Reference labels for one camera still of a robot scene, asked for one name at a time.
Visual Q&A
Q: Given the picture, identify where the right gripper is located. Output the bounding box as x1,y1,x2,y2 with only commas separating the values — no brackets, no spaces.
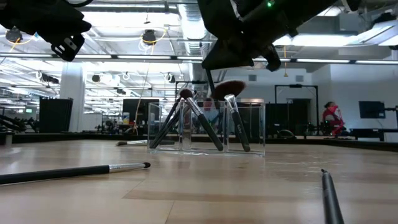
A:
197,0,299,72

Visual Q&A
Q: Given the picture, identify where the black ceiling spotlight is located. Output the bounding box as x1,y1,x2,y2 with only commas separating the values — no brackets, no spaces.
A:
142,29,157,46
5,27,24,44

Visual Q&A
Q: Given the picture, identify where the black cabinet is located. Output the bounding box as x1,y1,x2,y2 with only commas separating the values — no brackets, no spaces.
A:
122,98,160,126

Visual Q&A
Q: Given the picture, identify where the fan makeup brush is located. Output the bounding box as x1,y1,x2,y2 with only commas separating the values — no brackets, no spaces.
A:
211,80,251,153

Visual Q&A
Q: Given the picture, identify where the silver ventilation duct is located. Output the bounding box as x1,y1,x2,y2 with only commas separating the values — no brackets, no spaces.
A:
178,2,215,82

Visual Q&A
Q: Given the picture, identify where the black desk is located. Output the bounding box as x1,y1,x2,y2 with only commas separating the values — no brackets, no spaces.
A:
348,127,398,142

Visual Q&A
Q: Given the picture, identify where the long ceiling light strip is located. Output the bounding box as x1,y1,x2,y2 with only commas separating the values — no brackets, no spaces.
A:
0,53,398,65

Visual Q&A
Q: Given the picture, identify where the person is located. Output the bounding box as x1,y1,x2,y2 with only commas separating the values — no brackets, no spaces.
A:
322,101,345,137

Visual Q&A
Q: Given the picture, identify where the clear acrylic organizer box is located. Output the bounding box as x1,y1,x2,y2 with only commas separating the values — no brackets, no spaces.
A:
147,100,266,157

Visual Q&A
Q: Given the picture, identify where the black partition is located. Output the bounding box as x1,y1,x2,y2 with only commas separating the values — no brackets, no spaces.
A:
39,97,74,134

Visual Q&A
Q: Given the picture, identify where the black rig frame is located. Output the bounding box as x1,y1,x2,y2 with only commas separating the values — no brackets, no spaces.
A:
274,83,320,137

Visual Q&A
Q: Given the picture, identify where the white pillar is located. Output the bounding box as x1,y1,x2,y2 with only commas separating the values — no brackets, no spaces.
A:
59,62,85,133

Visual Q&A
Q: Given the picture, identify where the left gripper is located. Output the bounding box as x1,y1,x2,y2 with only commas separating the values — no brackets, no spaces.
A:
30,0,93,62

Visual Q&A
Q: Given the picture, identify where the black aluminium table frame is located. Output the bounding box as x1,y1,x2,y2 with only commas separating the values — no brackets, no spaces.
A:
0,132,398,153

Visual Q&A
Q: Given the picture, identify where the round-tipped black makeup brush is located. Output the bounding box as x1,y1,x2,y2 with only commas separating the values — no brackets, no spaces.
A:
179,88,224,152

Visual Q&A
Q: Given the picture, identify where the black wall monitor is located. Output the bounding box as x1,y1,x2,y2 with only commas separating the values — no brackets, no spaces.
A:
358,100,386,119

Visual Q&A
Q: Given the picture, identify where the white-tipped black makeup brush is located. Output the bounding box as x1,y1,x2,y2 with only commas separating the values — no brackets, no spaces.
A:
116,139,149,147

